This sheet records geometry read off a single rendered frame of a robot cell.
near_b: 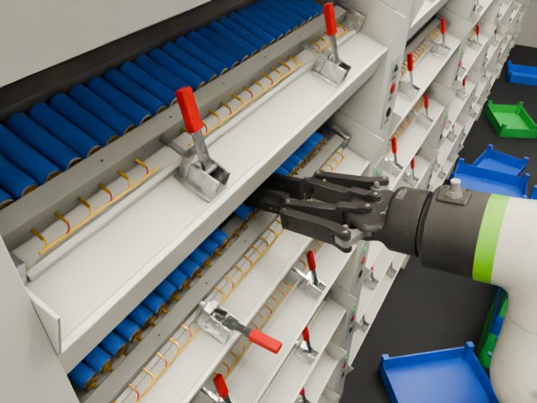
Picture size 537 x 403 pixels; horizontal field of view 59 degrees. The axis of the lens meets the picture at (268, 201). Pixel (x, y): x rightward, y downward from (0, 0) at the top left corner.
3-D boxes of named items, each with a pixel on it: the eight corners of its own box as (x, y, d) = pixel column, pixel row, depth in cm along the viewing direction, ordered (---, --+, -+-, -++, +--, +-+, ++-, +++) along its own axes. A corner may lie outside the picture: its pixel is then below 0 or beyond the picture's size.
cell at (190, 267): (157, 241, 58) (199, 272, 57) (148, 249, 57) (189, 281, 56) (160, 232, 57) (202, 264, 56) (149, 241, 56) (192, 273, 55)
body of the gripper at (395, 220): (439, 177, 53) (362, 164, 58) (416, 218, 47) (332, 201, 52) (435, 230, 57) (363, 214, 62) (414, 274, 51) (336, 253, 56)
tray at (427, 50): (452, 54, 133) (483, 9, 123) (377, 153, 92) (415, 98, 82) (391, 17, 136) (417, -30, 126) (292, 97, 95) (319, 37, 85)
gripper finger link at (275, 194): (291, 212, 60) (288, 215, 60) (246, 201, 64) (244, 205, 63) (288, 193, 59) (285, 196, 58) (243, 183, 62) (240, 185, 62)
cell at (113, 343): (81, 309, 50) (127, 347, 49) (66, 321, 49) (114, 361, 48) (81, 301, 49) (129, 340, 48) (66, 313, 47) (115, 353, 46)
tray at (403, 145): (436, 117, 145) (463, 81, 135) (364, 230, 104) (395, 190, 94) (381, 82, 148) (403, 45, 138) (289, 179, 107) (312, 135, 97)
